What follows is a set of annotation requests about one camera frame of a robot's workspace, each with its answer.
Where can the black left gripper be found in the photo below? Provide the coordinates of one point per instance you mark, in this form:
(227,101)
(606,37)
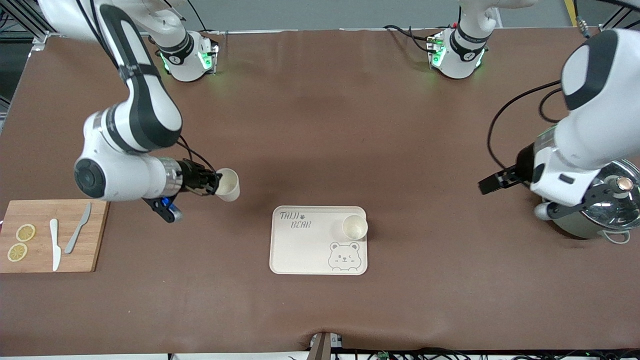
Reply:
(521,167)

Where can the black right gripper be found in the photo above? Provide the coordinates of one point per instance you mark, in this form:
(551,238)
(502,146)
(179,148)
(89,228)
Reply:
(191,177)

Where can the white plastic cup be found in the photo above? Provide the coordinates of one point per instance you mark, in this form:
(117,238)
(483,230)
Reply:
(355,227)
(230,186)

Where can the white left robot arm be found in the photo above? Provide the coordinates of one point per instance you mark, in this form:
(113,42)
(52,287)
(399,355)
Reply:
(595,135)

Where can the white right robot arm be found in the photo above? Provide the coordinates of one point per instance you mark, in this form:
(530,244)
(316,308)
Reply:
(125,180)

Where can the white bear print tray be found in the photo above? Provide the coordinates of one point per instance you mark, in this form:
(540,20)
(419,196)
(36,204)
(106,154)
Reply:
(305,250)

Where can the glass pot lid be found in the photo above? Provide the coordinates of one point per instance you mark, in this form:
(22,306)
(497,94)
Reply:
(620,210)

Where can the wooden cutting board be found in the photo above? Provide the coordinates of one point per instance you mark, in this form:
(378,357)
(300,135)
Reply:
(95,235)

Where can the grey-blue plastic knife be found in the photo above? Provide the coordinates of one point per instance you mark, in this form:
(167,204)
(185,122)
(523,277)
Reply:
(77,229)

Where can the white plastic knife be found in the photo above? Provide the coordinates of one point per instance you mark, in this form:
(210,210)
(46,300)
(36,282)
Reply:
(55,242)

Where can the yellow lemon slice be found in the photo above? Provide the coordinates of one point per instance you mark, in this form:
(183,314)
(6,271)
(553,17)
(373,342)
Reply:
(25,232)
(17,252)

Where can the aluminium frame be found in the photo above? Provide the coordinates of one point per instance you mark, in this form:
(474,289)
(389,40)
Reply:
(622,22)
(20,20)

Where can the brown mount post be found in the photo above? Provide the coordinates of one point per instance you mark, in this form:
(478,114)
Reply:
(322,347)

